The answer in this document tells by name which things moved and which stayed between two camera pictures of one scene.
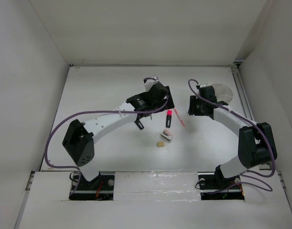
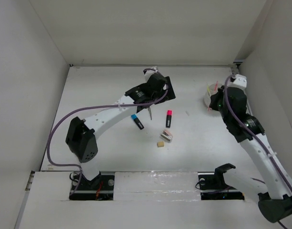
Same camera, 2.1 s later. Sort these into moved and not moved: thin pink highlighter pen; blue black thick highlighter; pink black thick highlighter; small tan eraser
Moved: thin pink highlighter pen
Not moved: small tan eraser; pink black thick highlighter; blue black thick highlighter
